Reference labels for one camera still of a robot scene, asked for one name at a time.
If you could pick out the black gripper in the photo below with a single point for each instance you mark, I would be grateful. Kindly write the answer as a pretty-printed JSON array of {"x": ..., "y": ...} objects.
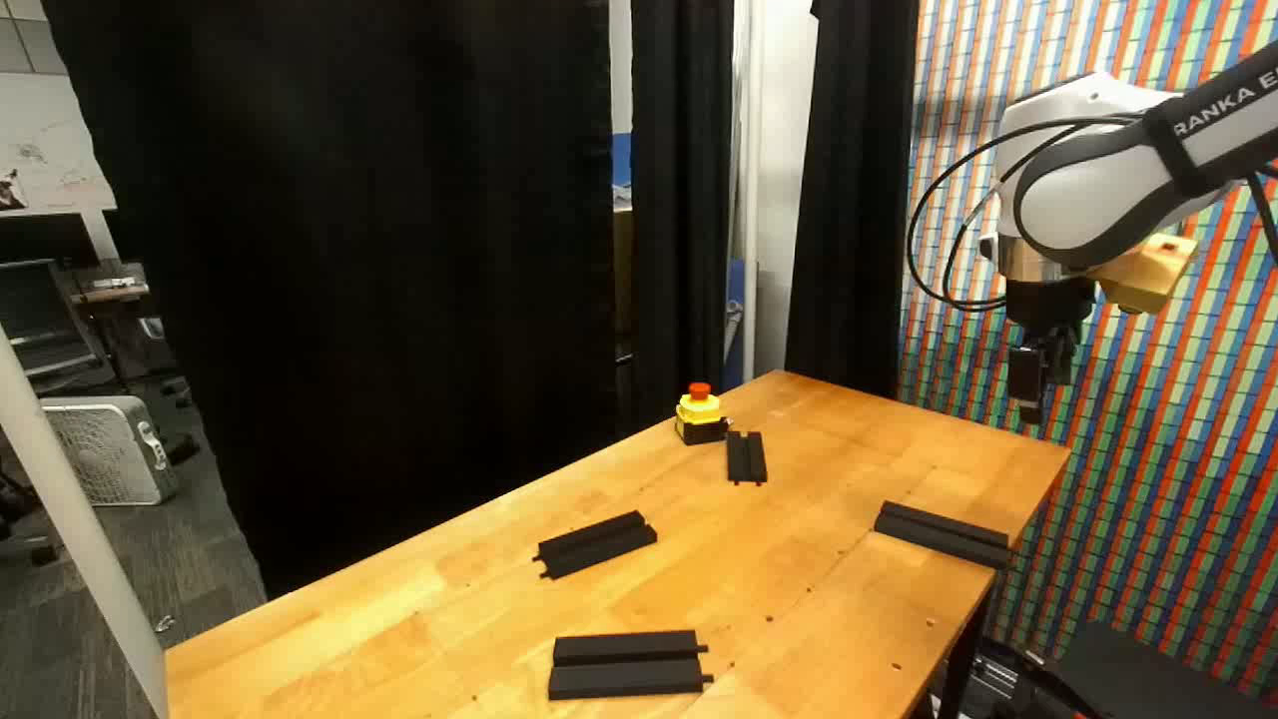
[{"x": 1042, "y": 314}]

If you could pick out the black track piece edge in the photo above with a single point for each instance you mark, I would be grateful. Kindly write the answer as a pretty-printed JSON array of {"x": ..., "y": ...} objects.
[{"x": 941, "y": 535}]

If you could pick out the short black track piece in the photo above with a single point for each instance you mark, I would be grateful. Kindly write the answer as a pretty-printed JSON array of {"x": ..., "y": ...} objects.
[{"x": 743, "y": 457}]

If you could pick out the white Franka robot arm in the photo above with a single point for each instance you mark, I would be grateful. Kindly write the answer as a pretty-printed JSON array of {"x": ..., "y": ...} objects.
[{"x": 1092, "y": 166}]

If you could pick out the black curtain right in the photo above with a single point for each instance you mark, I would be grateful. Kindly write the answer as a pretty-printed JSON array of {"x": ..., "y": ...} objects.
[{"x": 852, "y": 204}]

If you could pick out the black curtain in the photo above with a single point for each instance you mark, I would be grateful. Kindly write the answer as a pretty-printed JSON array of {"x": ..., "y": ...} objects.
[
  {"x": 382, "y": 244},
  {"x": 852, "y": 204}
]

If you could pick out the black case under table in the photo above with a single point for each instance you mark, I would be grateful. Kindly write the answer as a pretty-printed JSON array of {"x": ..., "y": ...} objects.
[{"x": 1096, "y": 677}]

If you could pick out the yellow red emergency stop button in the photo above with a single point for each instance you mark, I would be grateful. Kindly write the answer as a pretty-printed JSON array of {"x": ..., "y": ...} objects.
[{"x": 700, "y": 415}]

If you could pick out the black track piece front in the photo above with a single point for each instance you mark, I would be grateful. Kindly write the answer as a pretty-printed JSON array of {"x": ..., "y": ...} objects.
[{"x": 626, "y": 665}]

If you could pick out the black curtain left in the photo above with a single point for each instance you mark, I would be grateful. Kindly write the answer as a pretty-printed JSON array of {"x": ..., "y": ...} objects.
[{"x": 382, "y": 244}]

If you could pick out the grey box speaker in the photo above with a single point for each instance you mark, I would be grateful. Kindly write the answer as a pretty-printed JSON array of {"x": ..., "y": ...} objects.
[{"x": 114, "y": 451}]

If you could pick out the yellow wrist camera box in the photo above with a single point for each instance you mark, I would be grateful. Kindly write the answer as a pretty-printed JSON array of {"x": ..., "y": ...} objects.
[{"x": 1149, "y": 272}]

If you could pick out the grey diagonal frame bar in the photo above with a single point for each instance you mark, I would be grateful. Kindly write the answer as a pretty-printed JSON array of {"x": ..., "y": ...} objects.
[{"x": 76, "y": 528}]

